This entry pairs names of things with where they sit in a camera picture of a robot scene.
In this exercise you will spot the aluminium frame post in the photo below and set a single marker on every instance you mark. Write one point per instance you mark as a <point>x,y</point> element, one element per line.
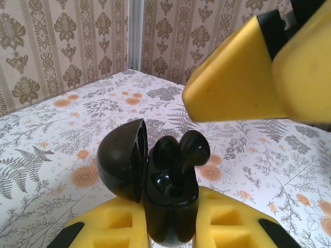
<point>135,31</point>

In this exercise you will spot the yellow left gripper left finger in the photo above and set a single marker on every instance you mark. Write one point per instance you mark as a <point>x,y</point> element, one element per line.
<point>88,224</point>

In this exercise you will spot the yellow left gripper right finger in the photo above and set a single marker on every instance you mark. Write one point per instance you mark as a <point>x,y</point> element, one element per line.
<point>201,232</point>

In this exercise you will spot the black earbud charging case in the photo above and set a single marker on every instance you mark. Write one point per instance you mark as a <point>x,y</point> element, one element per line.
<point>116,160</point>

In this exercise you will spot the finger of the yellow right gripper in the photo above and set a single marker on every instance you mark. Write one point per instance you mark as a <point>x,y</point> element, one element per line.
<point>232,85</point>
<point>305,77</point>

